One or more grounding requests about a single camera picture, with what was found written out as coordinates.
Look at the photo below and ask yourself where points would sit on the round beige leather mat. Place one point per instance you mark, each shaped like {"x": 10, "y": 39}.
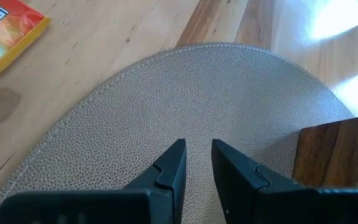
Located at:
{"x": 166, "y": 109}

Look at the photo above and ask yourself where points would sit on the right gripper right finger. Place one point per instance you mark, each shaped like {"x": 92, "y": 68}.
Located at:
{"x": 235, "y": 186}

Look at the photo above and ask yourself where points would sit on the wooden three-compartment tea box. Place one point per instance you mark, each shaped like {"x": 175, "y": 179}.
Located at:
{"x": 328, "y": 155}

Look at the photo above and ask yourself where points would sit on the yellow Ahmad tea packet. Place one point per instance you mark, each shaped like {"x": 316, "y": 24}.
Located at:
{"x": 5, "y": 34}

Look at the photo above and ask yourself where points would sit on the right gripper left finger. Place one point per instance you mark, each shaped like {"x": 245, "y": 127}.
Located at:
{"x": 174, "y": 177}

